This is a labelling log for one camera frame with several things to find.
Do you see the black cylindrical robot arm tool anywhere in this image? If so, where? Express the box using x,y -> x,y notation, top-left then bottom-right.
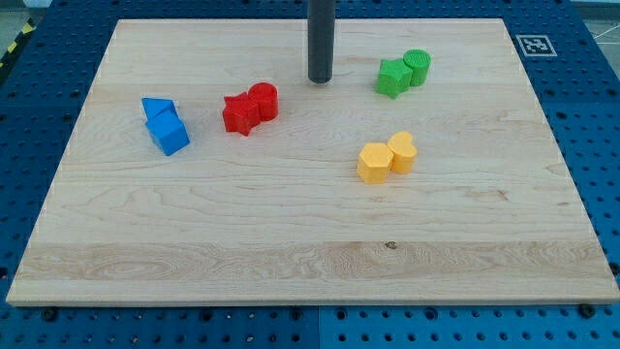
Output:
307,0 -> 335,84

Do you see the blue cube block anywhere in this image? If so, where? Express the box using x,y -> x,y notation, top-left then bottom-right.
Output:
145,110 -> 190,156

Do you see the yellow hexagon block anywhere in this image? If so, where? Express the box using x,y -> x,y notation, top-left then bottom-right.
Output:
356,143 -> 393,184

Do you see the red cylinder block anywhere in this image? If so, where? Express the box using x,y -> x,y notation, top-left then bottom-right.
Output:
248,82 -> 279,121

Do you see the red star block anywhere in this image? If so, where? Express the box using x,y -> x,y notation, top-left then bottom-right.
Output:
223,92 -> 261,136

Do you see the yellow heart block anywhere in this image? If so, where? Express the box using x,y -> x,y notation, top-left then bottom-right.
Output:
387,131 -> 418,175

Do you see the light wooden board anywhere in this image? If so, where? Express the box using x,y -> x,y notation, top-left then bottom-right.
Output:
7,18 -> 619,306

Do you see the green star block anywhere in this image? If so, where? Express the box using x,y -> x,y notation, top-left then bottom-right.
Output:
376,58 -> 413,99

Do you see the green cylinder block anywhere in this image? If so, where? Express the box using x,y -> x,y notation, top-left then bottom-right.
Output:
403,48 -> 431,86

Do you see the blue triangle block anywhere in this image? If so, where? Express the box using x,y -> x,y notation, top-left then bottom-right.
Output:
141,97 -> 176,120

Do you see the white fiducial marker tag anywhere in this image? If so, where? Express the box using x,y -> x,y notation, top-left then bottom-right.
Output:
515,34 -> 557,57

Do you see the yellow black hazard tape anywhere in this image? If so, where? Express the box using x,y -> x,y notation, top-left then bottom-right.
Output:
1,17 -> 36,71

